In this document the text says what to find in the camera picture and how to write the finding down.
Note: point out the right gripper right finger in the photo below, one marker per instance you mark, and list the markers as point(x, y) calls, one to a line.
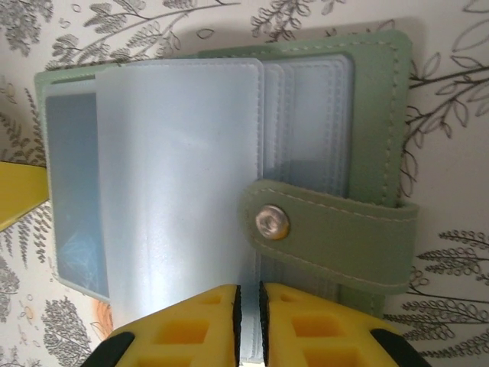
point(317, 336)

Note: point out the floral patterned table cover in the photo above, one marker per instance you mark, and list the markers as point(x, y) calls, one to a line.
point(23, 23)

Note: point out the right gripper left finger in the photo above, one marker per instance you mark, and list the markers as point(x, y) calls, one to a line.
point(183, 332)

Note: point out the dark blue patterned card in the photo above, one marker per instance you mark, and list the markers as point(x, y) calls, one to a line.
point(72, 172)

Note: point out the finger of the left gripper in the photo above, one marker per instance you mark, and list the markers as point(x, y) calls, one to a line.
point(19, 191)

